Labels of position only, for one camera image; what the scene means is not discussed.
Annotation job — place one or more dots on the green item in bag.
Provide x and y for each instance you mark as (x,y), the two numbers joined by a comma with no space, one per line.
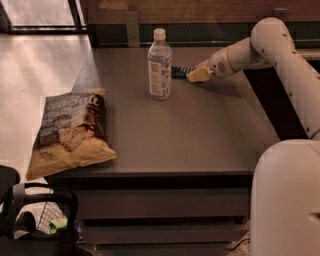
(58,224)

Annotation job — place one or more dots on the blue rxbar blueberry bar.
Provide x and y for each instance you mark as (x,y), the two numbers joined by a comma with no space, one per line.
(179,72)

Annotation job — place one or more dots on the clear plastic water bottle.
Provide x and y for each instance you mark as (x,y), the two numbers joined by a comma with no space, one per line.
(159,66)

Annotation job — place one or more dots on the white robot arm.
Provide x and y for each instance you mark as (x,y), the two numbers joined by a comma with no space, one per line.
(270,45)

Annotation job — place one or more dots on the wire mesh basket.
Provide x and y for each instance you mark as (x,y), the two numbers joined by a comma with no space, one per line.
(50,212)

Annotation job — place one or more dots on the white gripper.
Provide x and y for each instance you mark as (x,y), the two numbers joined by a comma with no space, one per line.
(218,66)

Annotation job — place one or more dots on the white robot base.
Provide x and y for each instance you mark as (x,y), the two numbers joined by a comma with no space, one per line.
(285,204)

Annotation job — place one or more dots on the brown sea salt chip bag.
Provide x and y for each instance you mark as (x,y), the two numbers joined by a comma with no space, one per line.
(72,134)

